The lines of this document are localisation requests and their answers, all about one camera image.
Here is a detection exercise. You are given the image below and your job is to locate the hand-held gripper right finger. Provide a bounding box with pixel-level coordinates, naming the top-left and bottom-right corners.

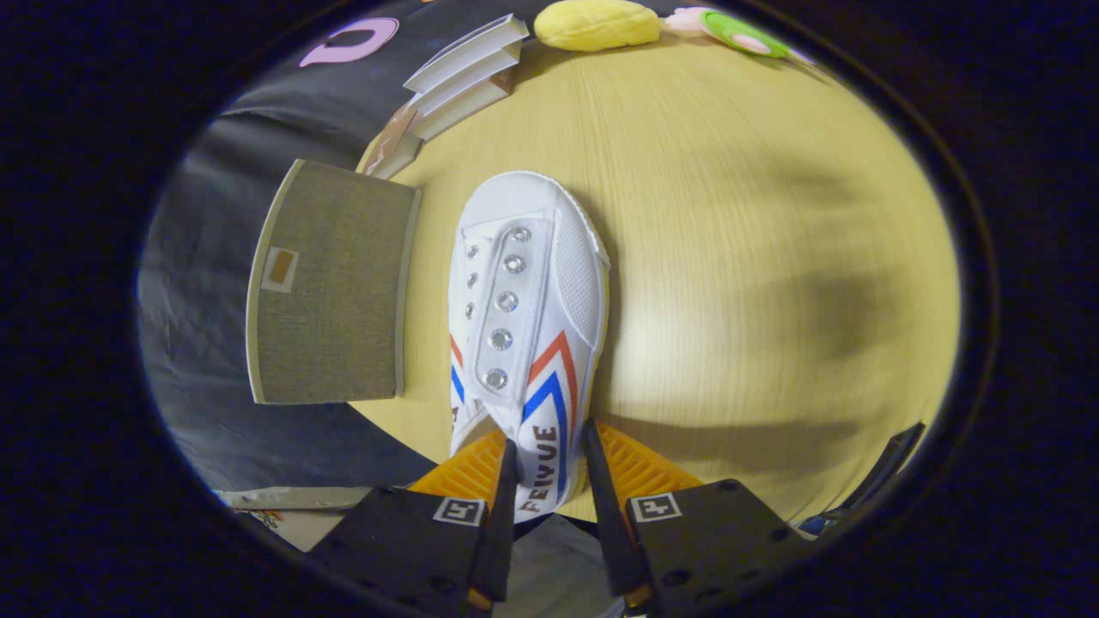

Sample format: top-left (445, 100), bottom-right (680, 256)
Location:
top-left (582, 418), bottom-right (812, 618)

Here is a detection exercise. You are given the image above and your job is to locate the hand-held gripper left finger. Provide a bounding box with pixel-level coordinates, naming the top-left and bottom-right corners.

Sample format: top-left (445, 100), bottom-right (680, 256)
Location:
top-left (309, 429), bottom-right (520, 615)

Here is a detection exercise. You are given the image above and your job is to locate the white canvas shoe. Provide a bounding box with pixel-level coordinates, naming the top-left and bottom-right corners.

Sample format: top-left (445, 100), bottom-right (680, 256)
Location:
top-left (446, 171), bottom-right (612, 524)

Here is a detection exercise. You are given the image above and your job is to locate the grey fabric storage box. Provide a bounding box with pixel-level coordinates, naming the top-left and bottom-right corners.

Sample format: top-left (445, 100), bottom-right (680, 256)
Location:
top-left (246, 159), bottom-right (423, 406)

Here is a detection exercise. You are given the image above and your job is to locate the black plastic bar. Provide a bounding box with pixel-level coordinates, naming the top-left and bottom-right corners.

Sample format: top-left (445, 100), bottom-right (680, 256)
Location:
top-left (798, 421), bottom-right (928, 540)

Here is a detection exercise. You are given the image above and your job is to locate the black backdrop cloth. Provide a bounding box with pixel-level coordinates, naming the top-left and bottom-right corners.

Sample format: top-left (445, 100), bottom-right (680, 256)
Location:
top-left (137, 0), bottom-right (713, 494)

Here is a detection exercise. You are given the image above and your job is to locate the brown cover book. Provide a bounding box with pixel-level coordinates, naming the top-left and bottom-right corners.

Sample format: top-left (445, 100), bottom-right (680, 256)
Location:
top-left (365, 105), bottom-right (423, 181)

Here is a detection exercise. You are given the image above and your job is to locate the white paperback book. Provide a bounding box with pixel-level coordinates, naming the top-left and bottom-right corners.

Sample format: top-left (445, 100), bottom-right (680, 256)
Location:
top-left (416, 69), bottom-right (516, 142)
top-left (410, 43), bottom-right (523, 117)

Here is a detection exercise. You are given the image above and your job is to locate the white photo cover book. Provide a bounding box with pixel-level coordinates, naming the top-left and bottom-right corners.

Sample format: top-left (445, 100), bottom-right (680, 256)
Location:
top-left (404, 14), bottom-right (531, 94)

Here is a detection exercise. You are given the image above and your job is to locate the yellow plush toy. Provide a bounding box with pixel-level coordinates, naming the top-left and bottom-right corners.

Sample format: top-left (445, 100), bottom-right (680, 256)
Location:
top-left (533, 0), bottom-right (662, 52)

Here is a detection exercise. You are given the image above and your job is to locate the pink pig plush toy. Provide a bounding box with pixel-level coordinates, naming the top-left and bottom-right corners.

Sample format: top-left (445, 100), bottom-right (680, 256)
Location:
top-left (664, 7), bottom-right (808, 63)

